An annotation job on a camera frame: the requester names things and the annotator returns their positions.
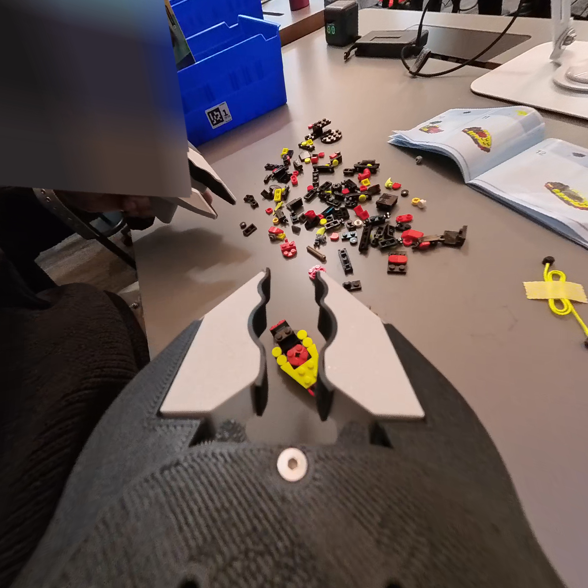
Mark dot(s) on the maroon bottle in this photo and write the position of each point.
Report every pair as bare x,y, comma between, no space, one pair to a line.
299,4

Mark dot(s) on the red yellow black lego model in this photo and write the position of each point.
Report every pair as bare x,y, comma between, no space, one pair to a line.
298,358

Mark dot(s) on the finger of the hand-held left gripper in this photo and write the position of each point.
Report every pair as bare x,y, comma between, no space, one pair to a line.
204,172
195,202

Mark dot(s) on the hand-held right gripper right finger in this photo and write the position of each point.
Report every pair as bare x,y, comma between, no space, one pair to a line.
372,367

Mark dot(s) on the white desk stand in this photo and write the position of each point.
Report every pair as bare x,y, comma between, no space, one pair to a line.
519,82

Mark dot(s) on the yellowish tape strip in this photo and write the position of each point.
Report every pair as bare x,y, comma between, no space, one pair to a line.
535,291

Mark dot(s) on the printed cardboard box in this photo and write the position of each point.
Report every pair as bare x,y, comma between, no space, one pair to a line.
181,43

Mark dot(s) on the black flat device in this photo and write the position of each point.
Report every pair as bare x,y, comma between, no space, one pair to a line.
390,42

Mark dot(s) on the black cube charger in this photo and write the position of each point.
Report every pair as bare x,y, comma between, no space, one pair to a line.
341,23

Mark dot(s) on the blue plastic bin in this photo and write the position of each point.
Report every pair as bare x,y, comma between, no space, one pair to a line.
216,11
234,82

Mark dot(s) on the person's left hand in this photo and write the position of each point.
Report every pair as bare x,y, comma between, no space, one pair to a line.
133,209

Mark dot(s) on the lego instruction booklet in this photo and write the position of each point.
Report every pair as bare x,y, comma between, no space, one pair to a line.
505,156

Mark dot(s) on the pile of lego pieces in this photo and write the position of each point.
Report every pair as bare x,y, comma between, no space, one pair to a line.
349,206

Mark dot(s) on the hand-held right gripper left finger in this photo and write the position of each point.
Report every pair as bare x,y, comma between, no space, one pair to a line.
216,363

